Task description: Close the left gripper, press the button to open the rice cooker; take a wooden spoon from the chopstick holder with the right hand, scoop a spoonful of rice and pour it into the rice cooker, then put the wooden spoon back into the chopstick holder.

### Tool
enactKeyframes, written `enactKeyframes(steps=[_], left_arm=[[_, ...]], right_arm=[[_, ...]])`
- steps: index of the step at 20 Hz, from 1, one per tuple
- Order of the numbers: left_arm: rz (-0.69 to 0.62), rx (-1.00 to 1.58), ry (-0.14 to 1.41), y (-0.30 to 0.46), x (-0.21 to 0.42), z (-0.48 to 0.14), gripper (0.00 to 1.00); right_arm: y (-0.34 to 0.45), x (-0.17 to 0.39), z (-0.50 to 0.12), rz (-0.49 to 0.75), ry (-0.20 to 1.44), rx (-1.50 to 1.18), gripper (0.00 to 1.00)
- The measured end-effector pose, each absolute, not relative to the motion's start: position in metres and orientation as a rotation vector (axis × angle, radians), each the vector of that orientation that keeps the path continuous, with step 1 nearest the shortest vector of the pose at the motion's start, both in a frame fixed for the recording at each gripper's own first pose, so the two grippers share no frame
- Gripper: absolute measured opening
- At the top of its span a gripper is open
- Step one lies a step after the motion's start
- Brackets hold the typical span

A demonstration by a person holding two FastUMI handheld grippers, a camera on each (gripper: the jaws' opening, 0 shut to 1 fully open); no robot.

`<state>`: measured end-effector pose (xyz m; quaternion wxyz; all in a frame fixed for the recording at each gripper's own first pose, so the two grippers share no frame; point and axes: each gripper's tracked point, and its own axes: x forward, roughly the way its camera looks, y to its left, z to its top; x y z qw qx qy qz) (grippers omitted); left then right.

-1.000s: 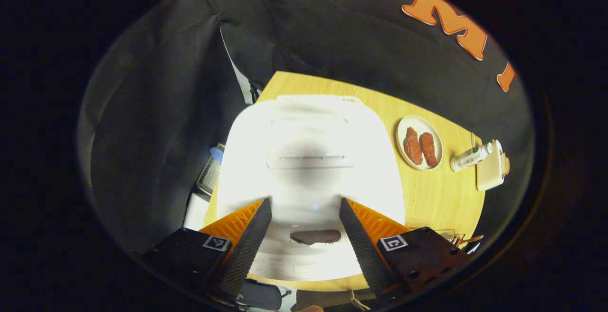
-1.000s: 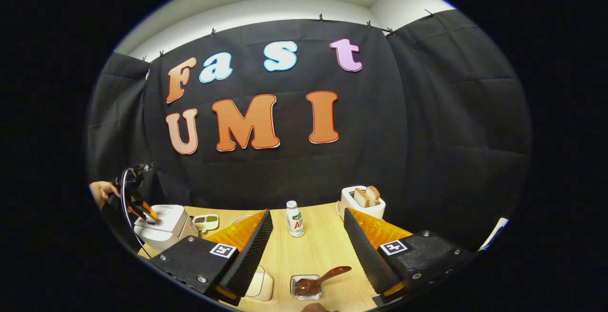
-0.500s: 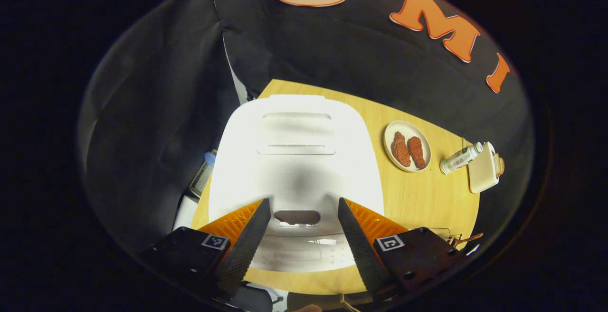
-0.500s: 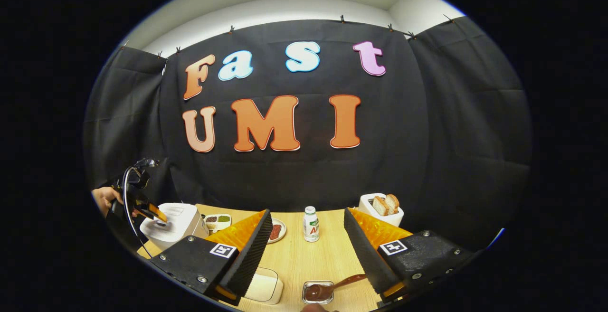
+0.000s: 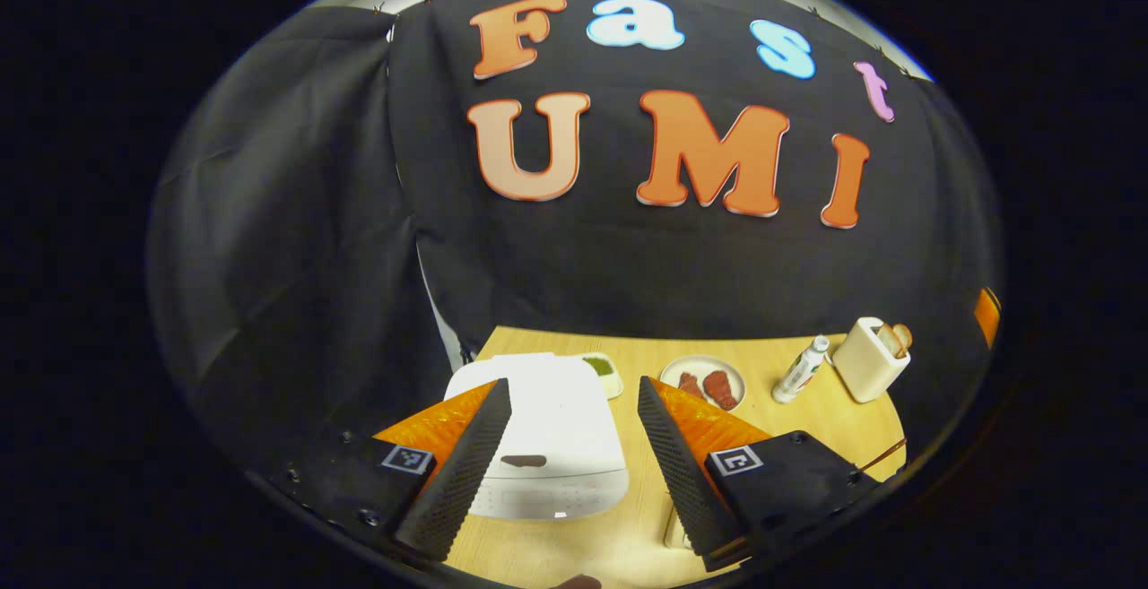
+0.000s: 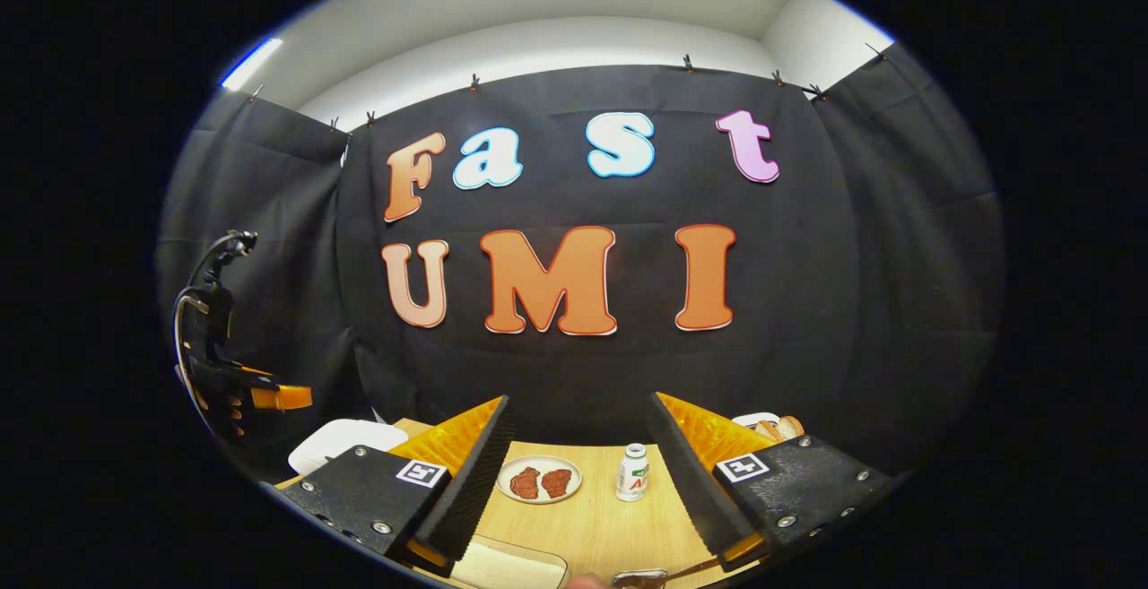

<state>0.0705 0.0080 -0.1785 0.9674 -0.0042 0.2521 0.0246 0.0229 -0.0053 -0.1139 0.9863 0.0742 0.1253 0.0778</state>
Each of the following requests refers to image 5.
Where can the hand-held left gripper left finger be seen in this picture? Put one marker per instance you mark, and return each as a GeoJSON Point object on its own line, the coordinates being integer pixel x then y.
{"type": "Point", "coordinates": [462, 481]}

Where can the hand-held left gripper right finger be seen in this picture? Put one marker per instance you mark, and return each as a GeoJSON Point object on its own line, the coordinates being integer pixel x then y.
{"type": "Point", "coordinates": [686, 490]}

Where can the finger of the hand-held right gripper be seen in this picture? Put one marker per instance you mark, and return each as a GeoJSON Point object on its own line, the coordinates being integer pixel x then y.
{"type": "Point", "coordinates": [988, 320]}

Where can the white rice cooker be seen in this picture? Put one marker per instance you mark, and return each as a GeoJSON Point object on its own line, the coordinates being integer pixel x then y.
{"type": "Point", "coordinates": [560, 419]}

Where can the brown wooden spoon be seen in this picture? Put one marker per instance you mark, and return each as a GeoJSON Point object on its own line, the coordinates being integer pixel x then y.
{"type": "Point", "coordinates": [883, 454]}

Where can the clear glass container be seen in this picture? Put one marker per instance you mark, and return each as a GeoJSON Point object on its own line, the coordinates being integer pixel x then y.
{"type": "Point", "coordinates": [677, 531]}

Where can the toast bread slice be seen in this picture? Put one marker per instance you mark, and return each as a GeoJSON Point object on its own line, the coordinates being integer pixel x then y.
{"type": "Point", "coordinates": [904, 335]}
{"type": "Point", "coordinates": [890, 340]}

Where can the red meat piece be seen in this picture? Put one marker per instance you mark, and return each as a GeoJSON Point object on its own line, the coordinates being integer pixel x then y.
{"type": "Point", "coordinates": [691, 385]}
{"type": "Point", "coordinates": [720, 389]}

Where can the white round plate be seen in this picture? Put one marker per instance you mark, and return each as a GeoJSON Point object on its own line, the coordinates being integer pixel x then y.
{"type": "Point", "coordinates": [708, 363]}

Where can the white toaster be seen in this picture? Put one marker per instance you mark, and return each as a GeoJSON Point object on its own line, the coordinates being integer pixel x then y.
{"type": "Point", "coordinates": [865, 365]}

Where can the white drink bottle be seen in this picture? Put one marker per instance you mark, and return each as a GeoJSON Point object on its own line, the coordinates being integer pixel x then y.
{"type": "Point", "coordinates": [801, 372]}

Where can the black backdrop cloth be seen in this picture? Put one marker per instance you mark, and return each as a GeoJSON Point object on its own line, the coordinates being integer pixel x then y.
{"type": "Point", "coordinates": [314, 212]}

